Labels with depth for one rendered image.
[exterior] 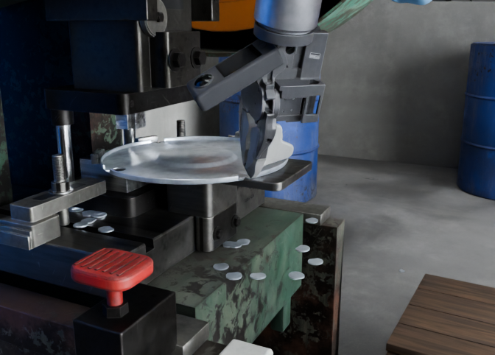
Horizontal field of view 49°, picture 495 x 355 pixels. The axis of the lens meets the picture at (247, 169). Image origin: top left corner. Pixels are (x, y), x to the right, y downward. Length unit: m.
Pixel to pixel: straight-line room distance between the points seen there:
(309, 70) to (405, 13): 3.41
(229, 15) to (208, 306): 0.66
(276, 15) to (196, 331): 0.37
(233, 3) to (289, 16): 0.56
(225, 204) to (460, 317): 0.69
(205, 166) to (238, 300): 0.20
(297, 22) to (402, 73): 3.48
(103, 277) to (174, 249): 0.29
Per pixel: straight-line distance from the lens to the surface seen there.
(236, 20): 1.18
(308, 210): 1.06
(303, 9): 0.63
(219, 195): 0.84
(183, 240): 0.83
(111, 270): 0.54
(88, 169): 0.90
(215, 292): 0.75
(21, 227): 0.77
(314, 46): 0.68
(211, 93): 0.64
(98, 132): 1.14
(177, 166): 0.81
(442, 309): 1.38
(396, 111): 4.13
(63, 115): 0.89
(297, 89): 0.67
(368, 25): 4.14
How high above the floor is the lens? 0.99
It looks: 15 degrees down
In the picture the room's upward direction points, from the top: straight up
